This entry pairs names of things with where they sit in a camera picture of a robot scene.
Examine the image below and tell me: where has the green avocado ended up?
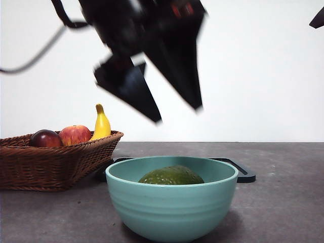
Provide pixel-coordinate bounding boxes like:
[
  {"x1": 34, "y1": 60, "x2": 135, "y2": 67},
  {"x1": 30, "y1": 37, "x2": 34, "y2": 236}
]
[{"x1": 138, "y1": 165, "x2": 205, "y2": 185}]

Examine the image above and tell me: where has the teal ribbed bowl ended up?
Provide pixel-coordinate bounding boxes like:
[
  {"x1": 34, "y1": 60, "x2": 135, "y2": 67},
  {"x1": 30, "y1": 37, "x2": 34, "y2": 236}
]
[{"x1": 105, "y1": 156, "x2": 239, "y2": 243}]

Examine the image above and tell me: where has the yellow banana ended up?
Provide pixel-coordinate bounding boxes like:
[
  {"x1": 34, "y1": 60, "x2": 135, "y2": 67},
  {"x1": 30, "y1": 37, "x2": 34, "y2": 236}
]
[{"x1": 89, "y1": 103, "x2": 112, "y2": 142}]

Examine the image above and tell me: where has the red apple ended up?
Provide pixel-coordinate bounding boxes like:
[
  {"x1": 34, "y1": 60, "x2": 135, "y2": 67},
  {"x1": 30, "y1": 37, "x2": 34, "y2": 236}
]
[{"x1": 59, "y1": 125, "x2": 92, "y2": 147}]

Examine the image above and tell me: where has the dark purple plum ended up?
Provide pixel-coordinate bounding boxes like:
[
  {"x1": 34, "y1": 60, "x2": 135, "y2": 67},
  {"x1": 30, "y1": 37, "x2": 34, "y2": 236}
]
[{"x1": 30, "y1": 129, "x2": 64, "y2": 148}]

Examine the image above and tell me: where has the brown wicker basket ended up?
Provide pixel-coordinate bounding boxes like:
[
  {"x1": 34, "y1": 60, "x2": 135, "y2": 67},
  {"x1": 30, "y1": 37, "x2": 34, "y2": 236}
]
[{"x1": 0, "y1": 130, "x2": 125, "y2": 192}]

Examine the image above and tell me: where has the black rectangular tray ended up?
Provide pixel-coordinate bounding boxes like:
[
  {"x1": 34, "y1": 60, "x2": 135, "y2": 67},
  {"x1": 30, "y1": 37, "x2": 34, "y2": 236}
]
[{"x1": 94, "y1": 157, "x2": 257, "y2": 184}]

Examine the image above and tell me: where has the thick black cable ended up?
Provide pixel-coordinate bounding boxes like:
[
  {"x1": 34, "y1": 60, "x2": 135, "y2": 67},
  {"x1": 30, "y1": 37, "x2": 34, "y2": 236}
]
[{"x1": 50, "y1": 0, "x2": 95, "y2": 29}]

